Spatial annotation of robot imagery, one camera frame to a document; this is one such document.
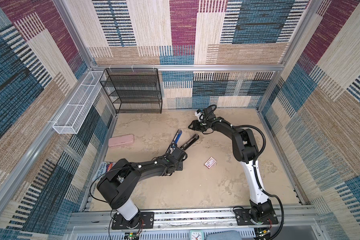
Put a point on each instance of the red white staples box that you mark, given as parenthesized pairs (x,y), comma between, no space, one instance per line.
(210,162)

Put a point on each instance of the pink pencil case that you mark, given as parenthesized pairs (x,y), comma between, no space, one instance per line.
(121,141)

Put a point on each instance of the black stapler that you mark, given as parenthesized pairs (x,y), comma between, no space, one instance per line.
(190,142)

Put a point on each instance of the colourful magazine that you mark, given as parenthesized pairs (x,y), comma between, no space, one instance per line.
(103,168)

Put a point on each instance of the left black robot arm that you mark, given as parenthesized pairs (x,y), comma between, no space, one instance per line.
(118,184)

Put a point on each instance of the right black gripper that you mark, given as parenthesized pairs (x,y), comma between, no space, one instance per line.
(195,126)

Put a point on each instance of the white wire mesh basket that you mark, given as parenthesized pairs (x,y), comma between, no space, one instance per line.
(75,112)

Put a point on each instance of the black wire shelf rack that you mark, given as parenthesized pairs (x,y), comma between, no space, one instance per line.
(133,90)

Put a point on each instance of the small teal clock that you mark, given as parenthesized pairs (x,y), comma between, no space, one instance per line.
(196,235)

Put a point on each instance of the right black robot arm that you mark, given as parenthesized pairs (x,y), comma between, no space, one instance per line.
(248,143)

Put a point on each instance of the aluminium mounting rail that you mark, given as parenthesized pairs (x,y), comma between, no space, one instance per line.
(197,218)

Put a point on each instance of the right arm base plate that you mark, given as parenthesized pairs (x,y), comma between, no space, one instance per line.
(251,217)

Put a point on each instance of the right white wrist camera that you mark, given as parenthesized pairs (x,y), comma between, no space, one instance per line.
(200,115)

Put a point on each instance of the blue stapler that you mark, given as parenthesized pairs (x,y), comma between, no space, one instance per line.
(174,142)

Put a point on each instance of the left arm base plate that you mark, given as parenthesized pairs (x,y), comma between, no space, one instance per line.
(144,220)

